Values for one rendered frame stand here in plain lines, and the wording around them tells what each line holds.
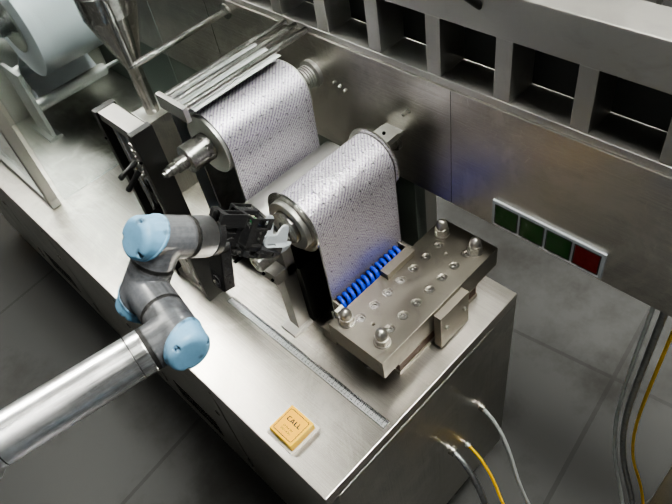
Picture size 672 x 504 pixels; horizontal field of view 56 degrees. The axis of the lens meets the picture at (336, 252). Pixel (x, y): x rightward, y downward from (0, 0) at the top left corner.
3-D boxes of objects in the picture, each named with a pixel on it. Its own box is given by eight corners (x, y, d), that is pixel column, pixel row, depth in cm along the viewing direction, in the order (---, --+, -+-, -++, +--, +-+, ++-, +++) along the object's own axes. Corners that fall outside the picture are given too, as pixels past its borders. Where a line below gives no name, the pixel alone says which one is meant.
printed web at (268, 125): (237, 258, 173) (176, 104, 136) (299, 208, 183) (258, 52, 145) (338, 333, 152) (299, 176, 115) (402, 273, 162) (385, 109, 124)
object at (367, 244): (333, 309, 147) (321, 257, 133) (400, 248, 156) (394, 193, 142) (335, 310, 146) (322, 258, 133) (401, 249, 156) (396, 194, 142)
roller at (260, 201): (249, 231, 149) (236, 194, 140) (325, 171, 160) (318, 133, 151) (283, 255, 143) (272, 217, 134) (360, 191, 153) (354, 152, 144)
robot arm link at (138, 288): (130, 340, 104) (150, 285, 100) (104, 299, 111) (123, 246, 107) (172, 337, 110) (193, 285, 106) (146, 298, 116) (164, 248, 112)
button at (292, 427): (271, 431, 138) (268, 426, 137) (294, 409, 141) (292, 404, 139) (292, 452, 135) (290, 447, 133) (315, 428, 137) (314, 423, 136)
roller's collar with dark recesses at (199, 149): (182, 165, 139) (172, 142, 134) (203, 150, 141) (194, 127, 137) (199, 177, 136) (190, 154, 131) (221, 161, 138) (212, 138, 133)
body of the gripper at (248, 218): (278, 220, 119) (229, 219, 109) (264, 260, 121) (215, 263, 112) (252, 203, 123) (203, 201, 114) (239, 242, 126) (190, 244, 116)
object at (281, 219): (284, 214, 125) (303, 245, 128) (292, 208, 125) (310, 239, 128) (267, 213, 131) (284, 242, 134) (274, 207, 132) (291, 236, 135)
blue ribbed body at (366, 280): (334, 306, 145) (332, 296, 142) (396, 249, 153) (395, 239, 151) (345, 313, 143) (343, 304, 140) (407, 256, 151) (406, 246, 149)
